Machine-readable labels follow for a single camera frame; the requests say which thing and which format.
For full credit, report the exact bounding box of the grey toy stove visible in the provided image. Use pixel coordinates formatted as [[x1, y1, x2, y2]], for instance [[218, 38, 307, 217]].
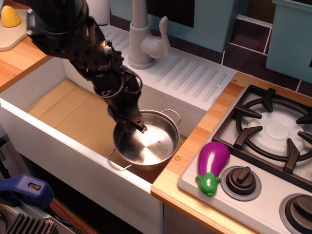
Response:
[[177, 85, 312, 234]]

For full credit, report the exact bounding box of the grey metal bracket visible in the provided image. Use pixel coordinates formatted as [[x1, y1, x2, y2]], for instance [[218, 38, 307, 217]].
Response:
[[0, 204, 81, 234]]

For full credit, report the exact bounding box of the black right stove knob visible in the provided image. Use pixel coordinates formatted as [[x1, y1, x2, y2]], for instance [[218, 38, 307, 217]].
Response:
[[279, 194, 312, 234]]

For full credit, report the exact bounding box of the black stove knob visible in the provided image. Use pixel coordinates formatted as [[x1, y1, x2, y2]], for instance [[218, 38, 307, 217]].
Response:
[[279, 194, 312, 234], [220, 166, 262, 202]]

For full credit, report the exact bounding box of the wooden cutting board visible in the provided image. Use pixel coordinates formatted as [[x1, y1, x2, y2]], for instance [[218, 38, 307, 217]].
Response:
[[0, 9, 27, 51]]

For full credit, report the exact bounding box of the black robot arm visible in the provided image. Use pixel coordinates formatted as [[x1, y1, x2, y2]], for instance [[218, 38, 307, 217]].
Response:
[[26, 0, 147, 133]]

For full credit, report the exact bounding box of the yellow toy corn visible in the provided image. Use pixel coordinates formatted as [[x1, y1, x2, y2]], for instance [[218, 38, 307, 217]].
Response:
[[1, 5, 21, 28]]

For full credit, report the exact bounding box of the stainless steel pot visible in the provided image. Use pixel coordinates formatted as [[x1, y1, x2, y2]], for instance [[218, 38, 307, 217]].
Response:
[[107, 109, 181, 171]]

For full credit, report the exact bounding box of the grey toy faucet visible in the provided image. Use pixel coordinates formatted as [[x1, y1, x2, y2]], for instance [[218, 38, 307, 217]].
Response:
[[128, 0, 171, 70]]

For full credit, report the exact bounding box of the teal cabinet box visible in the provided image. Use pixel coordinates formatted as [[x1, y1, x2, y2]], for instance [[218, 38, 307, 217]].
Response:
[[109, 0, 250, 53]]

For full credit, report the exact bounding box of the black burner grate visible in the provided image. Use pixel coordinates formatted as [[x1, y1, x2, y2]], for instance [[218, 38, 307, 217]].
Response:
[[213, 85, 312, 192]]

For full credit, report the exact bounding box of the white soap dispenser bottle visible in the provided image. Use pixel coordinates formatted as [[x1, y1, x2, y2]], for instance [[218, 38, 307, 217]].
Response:
[[86, 0, 110, 26]]

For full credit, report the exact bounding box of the cardboard sheet in sink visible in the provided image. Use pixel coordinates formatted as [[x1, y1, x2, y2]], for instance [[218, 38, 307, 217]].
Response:
[[27, 79, 186, 183]]

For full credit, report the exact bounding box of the black left stove knob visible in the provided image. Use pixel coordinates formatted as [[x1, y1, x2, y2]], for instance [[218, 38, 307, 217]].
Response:
[[220, 166, 262, 202]]

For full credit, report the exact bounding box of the white toy sink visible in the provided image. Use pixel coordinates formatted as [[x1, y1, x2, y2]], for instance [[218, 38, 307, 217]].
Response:
[[0, 24, 237, 234]]

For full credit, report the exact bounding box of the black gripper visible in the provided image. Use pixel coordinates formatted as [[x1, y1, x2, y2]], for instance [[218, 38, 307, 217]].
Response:
[[106, 90, 147, 133]]

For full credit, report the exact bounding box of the blue clamp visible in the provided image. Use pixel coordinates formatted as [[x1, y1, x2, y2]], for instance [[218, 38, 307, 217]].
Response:
[[0, 174, 54, 209]]

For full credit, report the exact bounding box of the purple toy eggplant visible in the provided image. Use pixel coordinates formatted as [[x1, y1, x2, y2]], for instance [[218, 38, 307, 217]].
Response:
[[195, 141, 230, 197]]

